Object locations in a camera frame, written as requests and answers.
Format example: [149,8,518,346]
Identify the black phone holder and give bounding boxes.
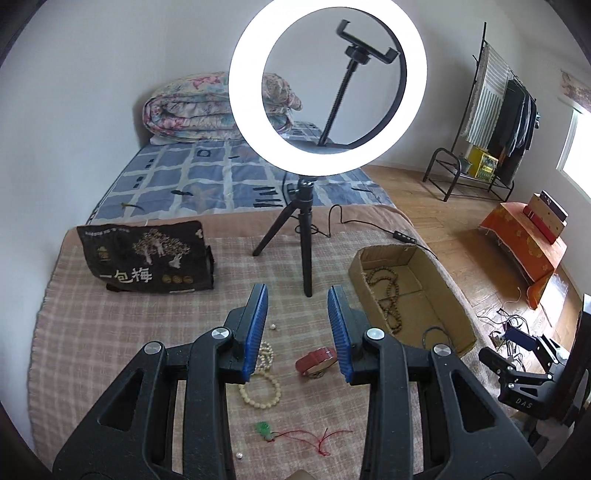
[318,19,398,147]

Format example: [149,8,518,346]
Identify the dark hanging coat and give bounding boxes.
[490,79,527,183]

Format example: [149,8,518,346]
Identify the dark blue bangle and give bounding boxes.
[421,326,451,352]

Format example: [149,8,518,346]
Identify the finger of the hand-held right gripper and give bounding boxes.
[479,347,522,384]
[504,325,561,365]

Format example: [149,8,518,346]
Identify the window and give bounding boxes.
[556,108,591,178]

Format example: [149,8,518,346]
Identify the cream bead bracelet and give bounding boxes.
[239,369,282,409]

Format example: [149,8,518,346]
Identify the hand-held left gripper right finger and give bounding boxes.
[327,285,542,480]

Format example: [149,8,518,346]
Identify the dark purple box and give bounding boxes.
[539,190,570,224]

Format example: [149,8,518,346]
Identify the blue denim garment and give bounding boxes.
[512,90,540,153]

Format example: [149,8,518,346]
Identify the red strap watch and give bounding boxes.
[295,347,340,379]

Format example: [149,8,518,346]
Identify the black ring light cable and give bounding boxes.
[281,173,439,259]

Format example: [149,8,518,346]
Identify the blue checked bedsheet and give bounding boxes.
[88,122,398,227]

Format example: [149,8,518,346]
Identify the cardboard box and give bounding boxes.
[348,244,477,358]

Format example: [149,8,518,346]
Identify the folded floral quilt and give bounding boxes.
[142,73,303,145]

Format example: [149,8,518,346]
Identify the floral window valance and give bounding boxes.
[560,69,591,114]

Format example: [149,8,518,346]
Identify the orange cloth covered bench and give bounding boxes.
[479,202,568,310]

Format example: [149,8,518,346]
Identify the tan box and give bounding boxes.
[523,194,568,244]

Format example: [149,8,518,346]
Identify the tangle of floor cables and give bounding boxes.
[475,295,550,365]

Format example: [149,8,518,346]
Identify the brown bead necklace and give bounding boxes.
[364,267,407,333]

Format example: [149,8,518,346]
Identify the black snack bag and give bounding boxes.
[76,220,217,294]

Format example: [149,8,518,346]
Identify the green pendant with red cord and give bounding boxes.
[255,422,354,457]

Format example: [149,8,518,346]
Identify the red box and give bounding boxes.
[530,211,560,244]

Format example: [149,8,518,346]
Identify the black metal clothes rack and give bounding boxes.
[422,21,541,204]

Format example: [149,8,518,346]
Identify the white ring light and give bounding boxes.
[228,0,428,177]

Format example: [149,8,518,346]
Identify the black tripod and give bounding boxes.
[252,178,315,297]

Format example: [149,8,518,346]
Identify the small cream bead necklace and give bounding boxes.
[255,340,276,374]

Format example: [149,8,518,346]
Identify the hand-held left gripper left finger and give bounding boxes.
[52,282,270,480]

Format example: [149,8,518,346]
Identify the yellow crate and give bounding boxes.
[468,145,499,182]

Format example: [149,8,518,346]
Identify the striped hanging towel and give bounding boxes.
[464,46,511,144]

